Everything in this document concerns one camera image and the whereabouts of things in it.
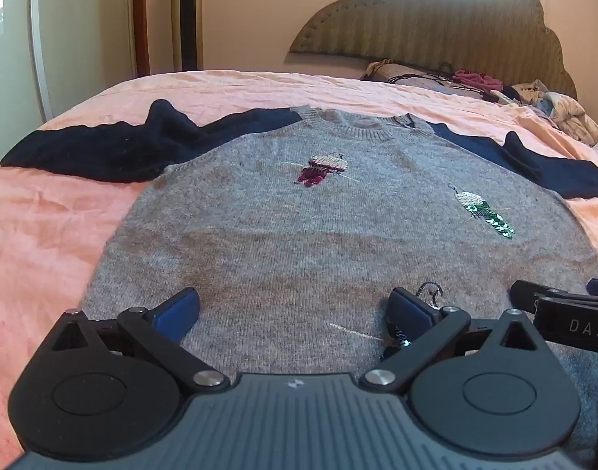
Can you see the floral cloth pile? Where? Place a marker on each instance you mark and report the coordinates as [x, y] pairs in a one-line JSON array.
[[568, 110]]

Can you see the gold tower fan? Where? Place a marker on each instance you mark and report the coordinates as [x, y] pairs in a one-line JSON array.
[[186, 19]]

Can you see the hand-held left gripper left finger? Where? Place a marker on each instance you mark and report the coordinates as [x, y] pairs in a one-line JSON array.
[[176, 311]]

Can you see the pink bed sheet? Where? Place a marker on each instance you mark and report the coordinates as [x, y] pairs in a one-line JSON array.
[[59, 235]]

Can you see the beige knitted cloth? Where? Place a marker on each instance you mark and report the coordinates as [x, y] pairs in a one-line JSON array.
[[387, 69]]

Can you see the grey sweater with navy sleeves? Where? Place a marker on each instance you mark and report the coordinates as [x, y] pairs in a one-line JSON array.
[[304, 235]]

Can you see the magenta garment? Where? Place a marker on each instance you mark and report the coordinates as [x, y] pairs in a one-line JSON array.
[[475, 79]]

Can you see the olive padded headboard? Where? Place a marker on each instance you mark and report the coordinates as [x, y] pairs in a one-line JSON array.
[[450, 24]]

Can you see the wooden door frame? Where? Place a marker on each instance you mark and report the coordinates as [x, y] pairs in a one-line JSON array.
[[141, 19]]

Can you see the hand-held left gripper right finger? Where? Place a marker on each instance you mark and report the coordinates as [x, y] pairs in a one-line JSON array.
[[406, 311]]

